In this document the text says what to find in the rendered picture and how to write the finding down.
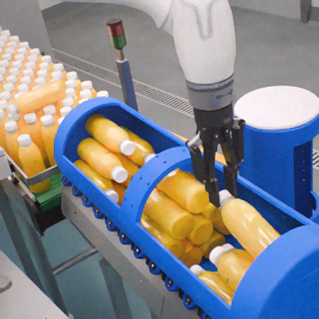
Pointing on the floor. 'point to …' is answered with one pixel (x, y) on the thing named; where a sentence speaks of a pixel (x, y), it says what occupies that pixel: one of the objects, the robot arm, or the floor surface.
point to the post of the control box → (17, 240)
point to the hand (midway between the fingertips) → (221, 186)
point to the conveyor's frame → (35, 218)
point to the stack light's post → (127, 83)
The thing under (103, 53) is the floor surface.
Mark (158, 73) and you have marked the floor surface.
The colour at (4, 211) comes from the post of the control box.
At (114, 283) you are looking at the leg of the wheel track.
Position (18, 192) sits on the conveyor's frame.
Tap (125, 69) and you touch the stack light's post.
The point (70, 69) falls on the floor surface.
